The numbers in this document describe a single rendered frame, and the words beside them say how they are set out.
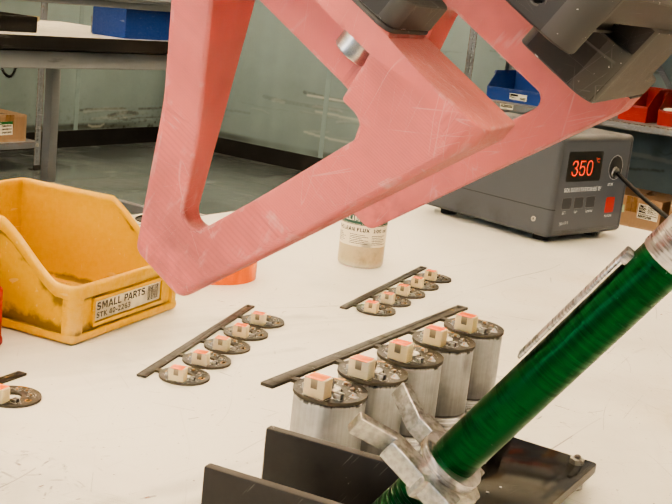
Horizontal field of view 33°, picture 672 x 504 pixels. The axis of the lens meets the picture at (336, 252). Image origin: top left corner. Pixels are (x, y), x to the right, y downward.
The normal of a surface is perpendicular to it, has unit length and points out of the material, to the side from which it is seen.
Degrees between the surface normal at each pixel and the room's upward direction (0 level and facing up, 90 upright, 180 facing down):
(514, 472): 0
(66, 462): 0
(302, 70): 90
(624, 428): 0
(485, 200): 90
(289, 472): 90
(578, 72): 92
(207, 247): 99
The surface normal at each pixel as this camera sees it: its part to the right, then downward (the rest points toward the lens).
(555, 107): -0.38, 0.11
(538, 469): 0.11, -0.97
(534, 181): -0.72, 0.07
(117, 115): 0.82, 0.21
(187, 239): -0.52, 0.28
